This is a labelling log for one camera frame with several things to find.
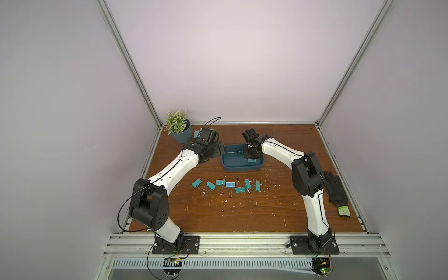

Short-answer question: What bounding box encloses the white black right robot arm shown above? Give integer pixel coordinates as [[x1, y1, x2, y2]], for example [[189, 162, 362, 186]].
[[242, 128, 340, 254]]

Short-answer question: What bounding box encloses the left circuit board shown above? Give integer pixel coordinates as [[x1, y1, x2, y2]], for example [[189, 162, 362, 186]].
[[162, 258, 184, 280]]

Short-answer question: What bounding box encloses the black work glove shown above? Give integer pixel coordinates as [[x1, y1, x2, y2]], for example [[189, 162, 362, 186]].
[[324, 171, 351, 218]]

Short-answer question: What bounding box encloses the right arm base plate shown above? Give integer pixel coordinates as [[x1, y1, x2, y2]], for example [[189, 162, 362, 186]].
[[287, 235, 340, 255]]

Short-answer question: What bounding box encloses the right circuit board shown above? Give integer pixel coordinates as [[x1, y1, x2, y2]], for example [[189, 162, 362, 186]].
[[311, 257, 334, 277]]

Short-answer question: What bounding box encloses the potted green plant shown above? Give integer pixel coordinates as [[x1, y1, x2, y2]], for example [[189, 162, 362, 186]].
[[163, 109, 192, 144]]

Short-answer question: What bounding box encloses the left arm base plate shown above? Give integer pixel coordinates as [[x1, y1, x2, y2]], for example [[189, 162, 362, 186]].
[[152, 235, 201, 255]]

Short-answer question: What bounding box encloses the aluminium front rail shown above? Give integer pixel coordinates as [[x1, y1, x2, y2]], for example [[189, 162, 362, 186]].
[[103, 232, 391, 258]]

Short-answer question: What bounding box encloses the blue binder clip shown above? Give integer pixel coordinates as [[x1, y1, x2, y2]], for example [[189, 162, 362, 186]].
[[225, 182, 236, 198]]

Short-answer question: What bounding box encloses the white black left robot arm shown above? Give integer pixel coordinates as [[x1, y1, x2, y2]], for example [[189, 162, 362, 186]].
[[129, 128, 225, 252]]

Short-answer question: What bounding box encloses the circuit board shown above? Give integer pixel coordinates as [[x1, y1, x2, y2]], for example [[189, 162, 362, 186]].
[[311, 257, 334, 277], [162, 258, 184, 280]]

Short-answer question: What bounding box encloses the teal plastic storage box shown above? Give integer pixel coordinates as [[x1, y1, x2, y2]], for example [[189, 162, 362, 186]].
[[221, 143, 265, 172]]

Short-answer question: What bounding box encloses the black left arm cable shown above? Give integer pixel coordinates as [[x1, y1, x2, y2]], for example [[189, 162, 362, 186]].
[[117, 188, 151, 233]]

